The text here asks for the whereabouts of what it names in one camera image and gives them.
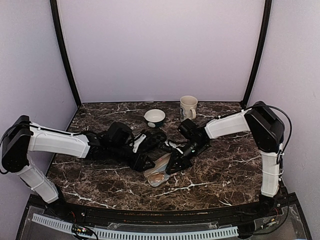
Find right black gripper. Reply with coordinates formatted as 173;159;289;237
165;139;207;175

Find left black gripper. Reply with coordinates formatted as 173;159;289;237
108;143;156;172

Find clear pink-framed glasses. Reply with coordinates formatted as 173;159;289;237
146;156;173;186

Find black checkered glasses case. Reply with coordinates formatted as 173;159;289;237
141;131;167;151

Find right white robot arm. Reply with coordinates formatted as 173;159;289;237
165;101;290;217

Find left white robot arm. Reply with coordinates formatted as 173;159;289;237
0;115;155;218

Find white and navy bowl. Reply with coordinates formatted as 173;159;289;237
144;109;166;128

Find white seahorse mug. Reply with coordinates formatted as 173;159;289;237
180;95;198;122

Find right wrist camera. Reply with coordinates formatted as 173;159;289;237
159;141;183;155

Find white slotted cable duct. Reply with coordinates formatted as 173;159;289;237
31;213;239;240

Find black front rail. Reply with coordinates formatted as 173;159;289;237
24;194;298;227

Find left black frame post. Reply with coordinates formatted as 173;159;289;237
49;0;82;108

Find black frame post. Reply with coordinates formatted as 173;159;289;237
49;0;82;108
240;0;273;109

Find right black frame post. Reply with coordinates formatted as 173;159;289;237
240;0;273;109

